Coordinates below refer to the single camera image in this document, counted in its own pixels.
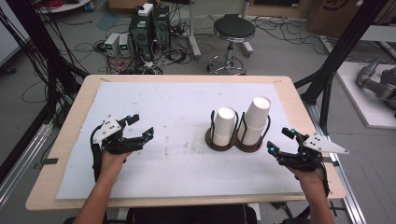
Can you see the grey desk leg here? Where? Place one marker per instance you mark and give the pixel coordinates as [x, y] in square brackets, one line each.
[193, 34]

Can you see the dark brown double cup holder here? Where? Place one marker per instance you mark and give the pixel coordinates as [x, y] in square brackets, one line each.
[235, 146]

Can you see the person's right hand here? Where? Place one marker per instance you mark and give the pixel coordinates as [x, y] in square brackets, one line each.
[306, 177]

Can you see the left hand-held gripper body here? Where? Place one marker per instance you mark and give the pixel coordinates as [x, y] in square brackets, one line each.
[107, 128]

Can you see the person's dark clothing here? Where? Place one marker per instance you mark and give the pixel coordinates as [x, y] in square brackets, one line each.
[186, 215]

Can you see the black round stool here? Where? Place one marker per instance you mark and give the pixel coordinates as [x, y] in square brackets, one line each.
[234, 28]

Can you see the aluminium rail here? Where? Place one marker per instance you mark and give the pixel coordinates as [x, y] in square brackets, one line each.
[21, 168]
[351, 199]

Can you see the black metal frame post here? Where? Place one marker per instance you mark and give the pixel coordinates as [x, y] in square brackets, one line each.
[345, 43]

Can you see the tall white paper cup stack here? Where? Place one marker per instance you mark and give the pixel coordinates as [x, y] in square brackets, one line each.
[257, 118]

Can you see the short white paper cup stack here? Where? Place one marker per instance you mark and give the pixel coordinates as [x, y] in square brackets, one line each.
[224, 124]

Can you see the cardboard box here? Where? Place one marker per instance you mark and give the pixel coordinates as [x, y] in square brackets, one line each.
[330, 15]

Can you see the white foam mat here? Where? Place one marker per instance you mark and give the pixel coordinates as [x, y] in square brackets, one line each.
[174, 102]

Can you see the grey power supply unit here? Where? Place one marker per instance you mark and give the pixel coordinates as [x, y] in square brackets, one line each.
[111, 43]
[124, 45]

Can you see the person's left hand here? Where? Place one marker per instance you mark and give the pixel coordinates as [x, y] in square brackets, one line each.
[111, 163]

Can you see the white floor board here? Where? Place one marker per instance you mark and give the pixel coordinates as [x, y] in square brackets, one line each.
[358, 99]

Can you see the black computer tower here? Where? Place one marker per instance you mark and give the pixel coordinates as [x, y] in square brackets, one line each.
[162, 26]
[140, 34]

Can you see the black tape strip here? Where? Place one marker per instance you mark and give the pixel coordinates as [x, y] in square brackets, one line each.
[331, 161]
[49, 161]

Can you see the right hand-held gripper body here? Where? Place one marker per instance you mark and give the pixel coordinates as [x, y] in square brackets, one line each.
[323, 144]

